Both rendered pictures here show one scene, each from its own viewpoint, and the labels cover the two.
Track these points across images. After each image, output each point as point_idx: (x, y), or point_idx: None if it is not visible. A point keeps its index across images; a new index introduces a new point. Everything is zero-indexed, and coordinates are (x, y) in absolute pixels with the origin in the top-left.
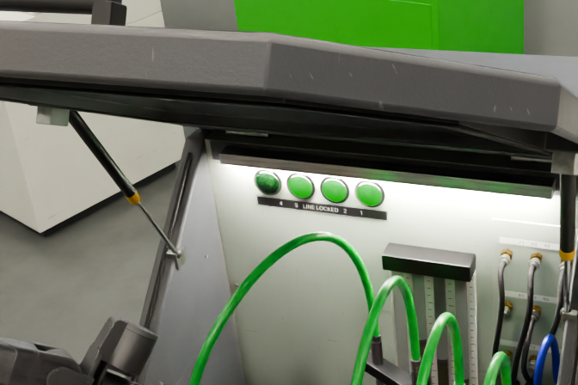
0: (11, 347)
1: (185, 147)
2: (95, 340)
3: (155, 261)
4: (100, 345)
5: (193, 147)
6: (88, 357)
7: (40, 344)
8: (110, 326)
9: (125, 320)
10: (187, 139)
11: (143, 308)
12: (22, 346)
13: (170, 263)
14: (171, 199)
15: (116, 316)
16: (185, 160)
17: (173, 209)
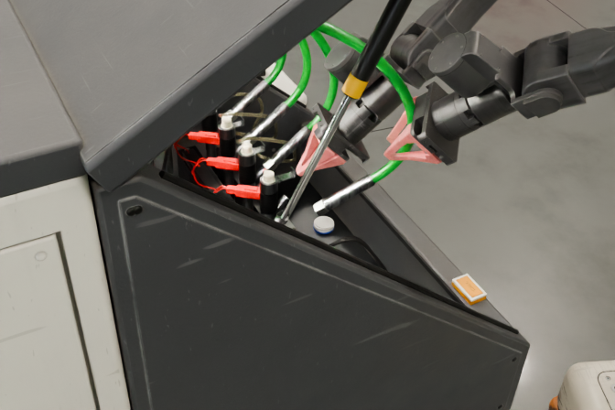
0: (598, 27)
1: (156, 180)
2: (496, 68)
3: (309, 248)
4: (498, 47)
5: (148, 170)
6: (508, 73)
7: (557, 70)
8: (483, 36)
9: (463, 39)
10: (143, 175)
11: (354, 268)
12: (585, 33)
13: (296, 230)
14: (234, 215)
15: (469, 47)
16: (174, 185)
17: (243, 215)
